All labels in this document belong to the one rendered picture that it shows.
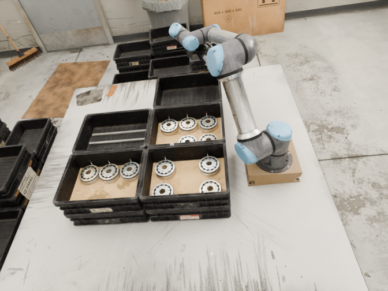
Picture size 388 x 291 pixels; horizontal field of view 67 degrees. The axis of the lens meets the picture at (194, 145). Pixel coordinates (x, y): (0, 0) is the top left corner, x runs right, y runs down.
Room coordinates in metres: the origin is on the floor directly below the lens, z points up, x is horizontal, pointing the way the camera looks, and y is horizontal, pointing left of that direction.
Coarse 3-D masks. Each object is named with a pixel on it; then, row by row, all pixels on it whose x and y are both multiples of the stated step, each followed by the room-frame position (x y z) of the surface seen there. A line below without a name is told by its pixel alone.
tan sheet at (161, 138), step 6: (198, 120) 1.24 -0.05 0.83; (198, 126) 1.19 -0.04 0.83; (180, 132) 1.17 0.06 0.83; (198, 132) 1.14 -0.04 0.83; (204, 132) 1.13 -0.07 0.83; (210, 132) 1.12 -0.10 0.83; (216, 132) 1.11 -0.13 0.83; (156, 138) 1.16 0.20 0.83; (162, 138) 1.15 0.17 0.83; (168, 138) 1.14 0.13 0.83; (174, 138) 1.13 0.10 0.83; (180, 138) 1.12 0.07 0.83; (198, 138) 1.10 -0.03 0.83
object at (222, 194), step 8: (184, 144) 0.98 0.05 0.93; (192, 144) 0.97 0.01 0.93; (200, 144) 0.96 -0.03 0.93; (208, 144) 0.95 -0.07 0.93; (216, 144) 0.94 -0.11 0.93; (224, 144) 0.93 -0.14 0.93; (224, 152) 0.88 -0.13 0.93; (144, 160) 0.93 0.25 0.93; (224, 160) 0.83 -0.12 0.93; (144, 168) 0.88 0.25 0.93; (144, 176) 0.83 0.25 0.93; (208, 192) 0.68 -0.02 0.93; (216, 192) 0.67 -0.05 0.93; (224, 192) 0.66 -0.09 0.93; (144, 200) 0.71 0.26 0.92; (152, 200) 0.70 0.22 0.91; (160, 200) 0.70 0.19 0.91
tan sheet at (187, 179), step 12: (180, 168) 0.92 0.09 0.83; (192, 168) 0.90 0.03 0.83; (156, 180) 0.87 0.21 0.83; (168, 180) 0.86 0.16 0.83; (180, 180) 0.84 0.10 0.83; (192, 180) 0.83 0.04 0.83; (204, 180) 0.81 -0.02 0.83; (216, 180) 0.80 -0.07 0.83; (180, 192) 0.77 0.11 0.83; (192, 192) 0.76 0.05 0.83
